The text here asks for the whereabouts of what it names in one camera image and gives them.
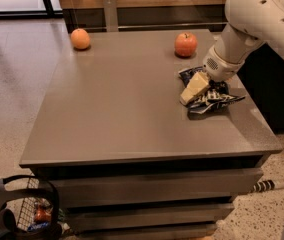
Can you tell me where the wire mesh basket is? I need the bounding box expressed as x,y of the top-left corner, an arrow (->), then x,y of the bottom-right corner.
16,177 -> 55,233

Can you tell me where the blue snack packet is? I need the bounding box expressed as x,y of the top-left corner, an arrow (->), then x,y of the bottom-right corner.
27,222 -> 50,232

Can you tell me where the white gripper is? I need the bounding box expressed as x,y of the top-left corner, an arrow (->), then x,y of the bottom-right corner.
180,46 -> 244,105

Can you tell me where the blue chip bag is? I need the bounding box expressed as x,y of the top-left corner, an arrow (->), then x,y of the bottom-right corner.
178,67 -> 244,115

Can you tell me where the red snack packet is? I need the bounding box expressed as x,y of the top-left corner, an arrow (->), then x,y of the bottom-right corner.
34,203 -> 52,224

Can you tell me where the left metal bracket post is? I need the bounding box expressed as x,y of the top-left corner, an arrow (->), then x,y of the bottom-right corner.
103,0 -> 119,32

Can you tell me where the orange fruit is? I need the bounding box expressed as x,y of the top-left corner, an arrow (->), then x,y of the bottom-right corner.
70,28 -> 90,50

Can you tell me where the grey drawer cabinet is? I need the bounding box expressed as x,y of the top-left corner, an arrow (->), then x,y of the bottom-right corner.
20,31 -> 281,240

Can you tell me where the black white striped stick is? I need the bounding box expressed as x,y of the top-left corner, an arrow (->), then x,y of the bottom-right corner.
251,180 -> 284,193

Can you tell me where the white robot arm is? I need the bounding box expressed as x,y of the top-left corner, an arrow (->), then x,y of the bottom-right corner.
180,0 -> 284,105

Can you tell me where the red apple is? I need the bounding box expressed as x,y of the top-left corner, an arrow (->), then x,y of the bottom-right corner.
174,32 -> 198,57

